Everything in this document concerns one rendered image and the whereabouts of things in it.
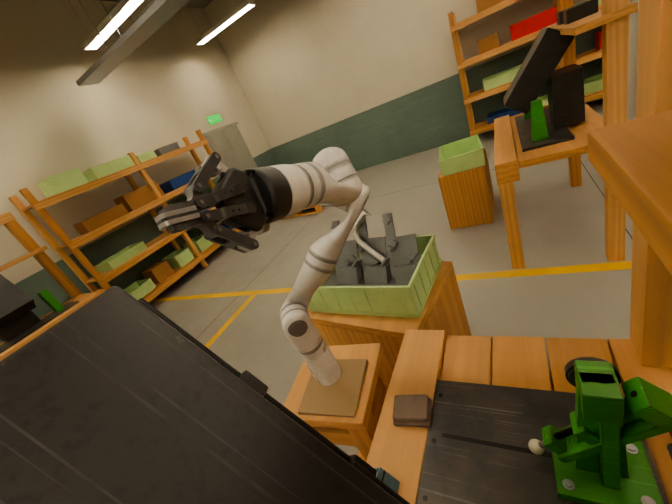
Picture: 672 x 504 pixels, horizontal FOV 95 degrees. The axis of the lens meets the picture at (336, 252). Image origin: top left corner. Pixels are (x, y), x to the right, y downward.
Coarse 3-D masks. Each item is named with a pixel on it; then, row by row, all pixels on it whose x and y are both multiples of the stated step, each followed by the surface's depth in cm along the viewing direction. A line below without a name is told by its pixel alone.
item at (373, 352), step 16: (336, 352) 122; (352, 352) 119; (368, 352) 116; (304, 368) 121; (368, 368) 109; (304, 384) 114; (368, 384) 103; (288, 400) 111; (368, 400) 99; (304, 416) 102; (320, 416) 100; (368, 416) 96
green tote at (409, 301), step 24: (432, 240) 148; (432, 264) 146; (336, 288) 144; (360, 288) 136; (384, 288) 129; (408, 288) 123; (336, 312) 155; (360, 312) 145; (384, 312) 138; (408, 312) 131
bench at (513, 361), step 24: (456, 336) 103; (480, 336) 99; (504, 336) 96; (456, 360) 95; (480, 360) 92; (504, 360) 89; (528, 360) 86; (552, 360) 84; (624, 360) 77; (504, 384) 83; (528, 384) 80; (552, 384) 82
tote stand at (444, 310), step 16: (448, 272) 152; (432, 288) 143; (448, 288) 152; (432, 304) 136; (448, 304) 151; (320, 320) 156; (336, 320) 150; (352, 320) 146; (368, 320) 141; (384, 320) 137; (400, 320) 133; (416, 320) 129; (432, 320) 136; (448, 320) 151; (464, 320) 169; (336, 336) 156; (352, 336) 148; (368, 336) 141; (384, 336) 134; (400, 336) 128; (384, 352) 141
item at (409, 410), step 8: (400, 400) 85; (408, 400) 84; (416, 400) 83; (424, 400) 82; (400, 408) 83; (408, 408) 82; (416, 408) 81; (424, 408) 80; (400, 416) 81; (408, 416) 80; (416, 416) 79; (424, 416) 78; (400, 424) 81; (408, 424) 80; (416, 424) 79; (424, 424) 78
